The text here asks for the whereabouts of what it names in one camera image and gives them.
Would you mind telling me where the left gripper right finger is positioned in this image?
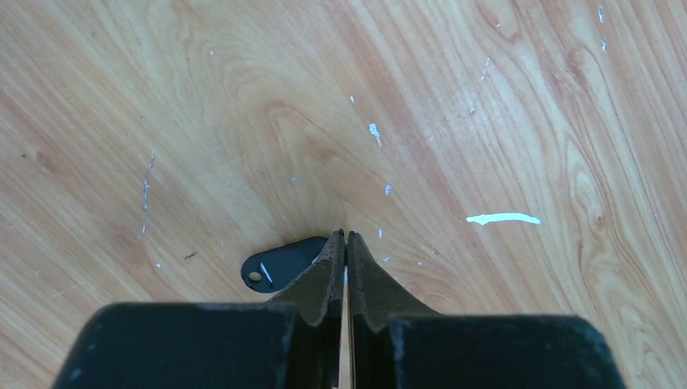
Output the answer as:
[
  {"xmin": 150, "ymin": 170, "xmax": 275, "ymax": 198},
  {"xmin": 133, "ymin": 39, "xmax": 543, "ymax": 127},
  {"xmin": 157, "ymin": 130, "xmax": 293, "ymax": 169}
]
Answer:
[{"xmin": 347, "ymin": 232, "xmax": 625, "ymax": 388}]

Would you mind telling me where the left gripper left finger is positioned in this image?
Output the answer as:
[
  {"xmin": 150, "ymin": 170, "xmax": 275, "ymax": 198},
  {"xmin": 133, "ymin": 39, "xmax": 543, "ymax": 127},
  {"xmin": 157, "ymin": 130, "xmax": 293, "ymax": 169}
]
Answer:
[{"xmin": 53, "ymin": 231, "xmax": 345, "ymax": 388}]

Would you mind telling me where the black key tag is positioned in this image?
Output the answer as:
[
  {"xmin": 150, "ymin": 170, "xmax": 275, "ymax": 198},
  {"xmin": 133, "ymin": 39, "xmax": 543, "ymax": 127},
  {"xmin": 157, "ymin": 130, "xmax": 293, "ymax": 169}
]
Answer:
[{"xmin": 241, "ymin": 237, "xmax": 327, "ymax": 294}]

